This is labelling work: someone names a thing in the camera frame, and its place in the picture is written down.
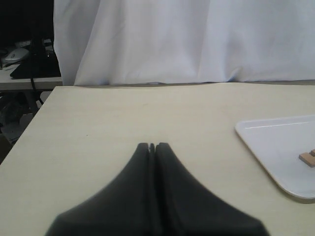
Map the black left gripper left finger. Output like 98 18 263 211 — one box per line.
46 143 151 236

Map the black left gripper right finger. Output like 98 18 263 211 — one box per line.
155 143 269 236

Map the notched wooden puzzle bar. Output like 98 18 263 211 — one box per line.
299 149 315 168

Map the white plastic tray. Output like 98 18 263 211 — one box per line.
235 115 315 200

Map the black monitor stand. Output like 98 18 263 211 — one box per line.
10 37 61 79

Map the white backdrop curtain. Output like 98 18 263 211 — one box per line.
54 0 315 86

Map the grey side desk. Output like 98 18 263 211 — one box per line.
0 65 63 91

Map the white computer mouse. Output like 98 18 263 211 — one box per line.
4 48 30 63

